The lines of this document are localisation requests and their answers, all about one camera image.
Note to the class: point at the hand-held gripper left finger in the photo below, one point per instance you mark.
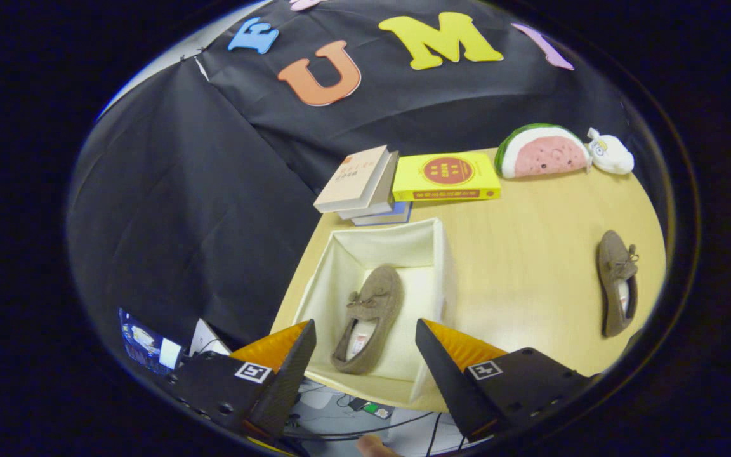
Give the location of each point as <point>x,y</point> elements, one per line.
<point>289,381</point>

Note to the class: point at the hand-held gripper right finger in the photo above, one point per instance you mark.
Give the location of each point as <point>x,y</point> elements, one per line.
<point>451,387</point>

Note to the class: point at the brown fluffy shoe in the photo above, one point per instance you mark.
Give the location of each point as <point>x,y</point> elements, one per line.
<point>378,292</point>
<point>613,260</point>

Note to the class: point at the beige fabric storage box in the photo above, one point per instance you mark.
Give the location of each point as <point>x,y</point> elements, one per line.
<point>403,254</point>

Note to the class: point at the blue printed box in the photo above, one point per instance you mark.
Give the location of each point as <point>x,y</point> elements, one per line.
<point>143,343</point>

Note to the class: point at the white flat device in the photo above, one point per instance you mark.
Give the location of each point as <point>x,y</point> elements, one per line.
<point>204,339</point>

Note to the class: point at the blue book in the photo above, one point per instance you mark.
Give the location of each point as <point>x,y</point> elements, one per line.
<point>391,216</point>

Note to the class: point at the grey book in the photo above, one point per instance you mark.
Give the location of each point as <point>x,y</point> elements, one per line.
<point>386,190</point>

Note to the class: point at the yellow book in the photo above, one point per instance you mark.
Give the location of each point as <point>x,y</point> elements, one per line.
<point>448,171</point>

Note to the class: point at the black backdrop cloth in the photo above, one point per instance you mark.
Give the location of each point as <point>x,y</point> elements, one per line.
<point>181,190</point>

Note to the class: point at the watermelon slice plush toy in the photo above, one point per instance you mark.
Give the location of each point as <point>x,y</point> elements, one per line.
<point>543,155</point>

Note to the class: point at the white plush toy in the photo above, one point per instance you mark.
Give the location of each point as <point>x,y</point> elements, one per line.
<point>613,155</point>

